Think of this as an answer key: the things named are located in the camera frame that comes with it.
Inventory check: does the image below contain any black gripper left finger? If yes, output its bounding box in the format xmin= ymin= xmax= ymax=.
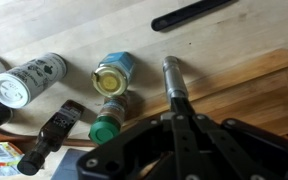
xmin=76 ymin=97 xmax=193 ymax=180

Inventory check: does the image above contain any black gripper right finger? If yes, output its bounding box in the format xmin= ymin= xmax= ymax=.
xmin=181 ymin=97 xmax=288 ymax=180

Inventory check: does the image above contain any silver long cylinder grinder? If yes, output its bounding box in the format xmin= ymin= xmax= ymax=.
xmin=162 ymin=55 xmax=189 ymax=102

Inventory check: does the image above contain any green lid spice jar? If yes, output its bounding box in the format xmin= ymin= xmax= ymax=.
xmin=87 ymin=94 xmax=130 ymax=146

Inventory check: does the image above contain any wooden cutting board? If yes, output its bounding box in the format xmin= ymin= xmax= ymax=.
xmin=123 ymin=48 xmax=288 ymax=137

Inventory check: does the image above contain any blue label jar gold lid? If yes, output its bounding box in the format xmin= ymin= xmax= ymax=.
xmin=90 ymin=51 xmax=136 ymax=99

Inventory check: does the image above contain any blue tissue box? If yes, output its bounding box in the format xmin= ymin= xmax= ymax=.
xmin=50 ymin=147 xmax=89 ymax=180

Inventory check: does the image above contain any dark brown extract bottle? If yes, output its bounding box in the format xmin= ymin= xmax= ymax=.
xmin=16 ymin=99 xmax=86 ymax=177

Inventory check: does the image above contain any white printed spice shaker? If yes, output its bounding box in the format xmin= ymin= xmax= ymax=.
xmin=0 ymin=51 xmax=68 ymax=110

